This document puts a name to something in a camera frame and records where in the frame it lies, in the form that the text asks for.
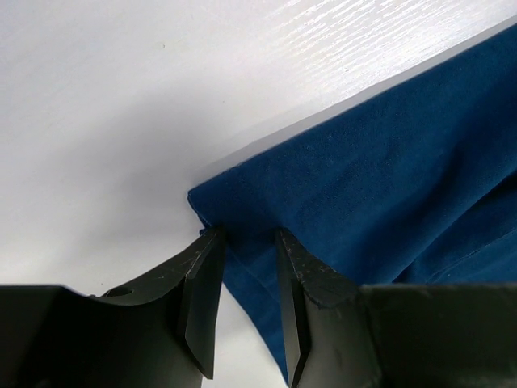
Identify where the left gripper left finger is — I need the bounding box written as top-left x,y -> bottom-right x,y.
1,228 -> 225,387

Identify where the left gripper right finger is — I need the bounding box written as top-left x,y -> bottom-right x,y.
275,229 -> 516,387

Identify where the blue printed t-shirt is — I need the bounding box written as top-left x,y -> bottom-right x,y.
187,27 -> 516,371

